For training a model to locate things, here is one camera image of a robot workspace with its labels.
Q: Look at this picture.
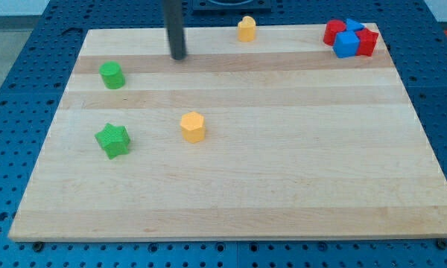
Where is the yellow heart block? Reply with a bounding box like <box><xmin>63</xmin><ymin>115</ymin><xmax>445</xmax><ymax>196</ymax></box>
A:
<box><xmin>237</xmin><ymin>16</ymin><xmax>256</xmax><ymax>42</ymax></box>

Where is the yellow hexagon block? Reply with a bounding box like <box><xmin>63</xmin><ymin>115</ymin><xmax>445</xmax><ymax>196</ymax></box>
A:
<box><xmin>180</xmin><ymin>112</ymin><xmax>206</xmax><ymax>143</ymax></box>

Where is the light wooden board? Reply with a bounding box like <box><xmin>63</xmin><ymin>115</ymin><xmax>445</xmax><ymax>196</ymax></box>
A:
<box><xmin>9</xmin><ymin>25</ymin><xmax>447</xmax><ymax>242</ymax></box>

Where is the green star block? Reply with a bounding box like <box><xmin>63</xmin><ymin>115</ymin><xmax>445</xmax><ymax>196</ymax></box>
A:
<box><xmin>95</xmin><ymin>123</ymin><xmax>130</xmax><ymax>159</ymax></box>

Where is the green cylinder block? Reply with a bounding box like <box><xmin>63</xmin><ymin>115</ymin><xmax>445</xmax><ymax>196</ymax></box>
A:
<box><xmin>99</xmin><ymin>61</ymin><xmax>125</xmax><ymax>89</ymax></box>

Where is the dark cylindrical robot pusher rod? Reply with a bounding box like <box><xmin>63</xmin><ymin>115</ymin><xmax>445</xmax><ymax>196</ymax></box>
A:
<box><xmin>162</xmin><ymin>0</ymin><xmax>187</xmax><ymax>60</ymax></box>

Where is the blue cube block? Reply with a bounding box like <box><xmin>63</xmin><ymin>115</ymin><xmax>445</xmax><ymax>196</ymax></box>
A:
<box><xmin>333</xmin><ymin>31</ymin><xmax>360</xmax><ymax>58</ymax></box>

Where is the red cylinder block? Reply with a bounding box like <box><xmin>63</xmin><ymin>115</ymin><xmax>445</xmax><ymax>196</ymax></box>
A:
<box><xmin>323</xmin><ymin>19</ymin><xmax>346</xmax><ymax>46</ymax></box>

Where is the blue triangle block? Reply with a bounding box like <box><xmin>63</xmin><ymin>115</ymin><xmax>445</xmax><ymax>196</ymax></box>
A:
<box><xmin>346</xmin><ymin>18</ymin><xmax>365</xmax><ymax>31</ymax></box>

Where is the red star block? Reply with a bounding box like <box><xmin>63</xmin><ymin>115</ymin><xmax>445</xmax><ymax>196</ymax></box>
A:
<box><xmin>355</xmin><ymin>28</ymin><xmax>379</xmax><ymax>57</ymax></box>

